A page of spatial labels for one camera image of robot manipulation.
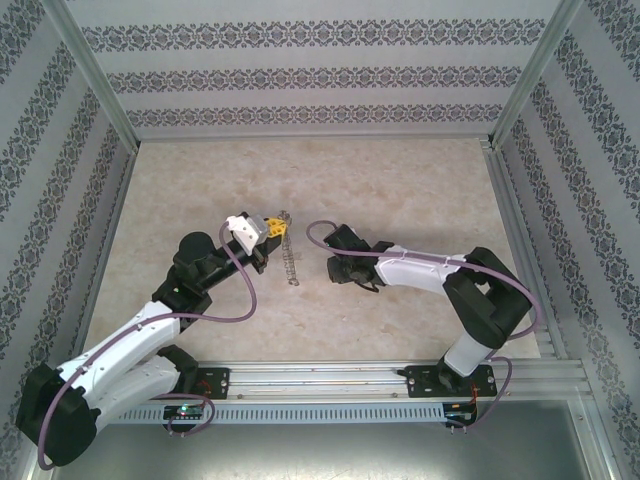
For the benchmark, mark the large metal keyring with rings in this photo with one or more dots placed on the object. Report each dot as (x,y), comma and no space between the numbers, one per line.
(290,260)

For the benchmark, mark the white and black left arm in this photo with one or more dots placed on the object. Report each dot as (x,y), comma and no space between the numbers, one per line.
(125,340)

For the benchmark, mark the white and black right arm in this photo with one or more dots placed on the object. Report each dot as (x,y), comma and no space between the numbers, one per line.
(420,272)

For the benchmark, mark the small circuit board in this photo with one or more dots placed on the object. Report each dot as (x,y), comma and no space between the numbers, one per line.
(185,411)
(460,415)

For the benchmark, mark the grey metal sheet panel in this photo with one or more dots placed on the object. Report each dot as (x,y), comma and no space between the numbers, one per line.
(320,455)

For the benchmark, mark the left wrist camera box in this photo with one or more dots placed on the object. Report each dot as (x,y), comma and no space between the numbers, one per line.
(245,230)

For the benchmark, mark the aluminium side rail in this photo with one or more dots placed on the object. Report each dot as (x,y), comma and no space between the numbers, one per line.
(507,200)
(120,200)

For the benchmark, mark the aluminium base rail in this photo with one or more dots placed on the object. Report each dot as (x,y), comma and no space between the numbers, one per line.
(320,380)

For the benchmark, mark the aluminium frame post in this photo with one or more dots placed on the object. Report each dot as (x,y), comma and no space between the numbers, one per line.
(529,75)
(597,440)
(99,80)

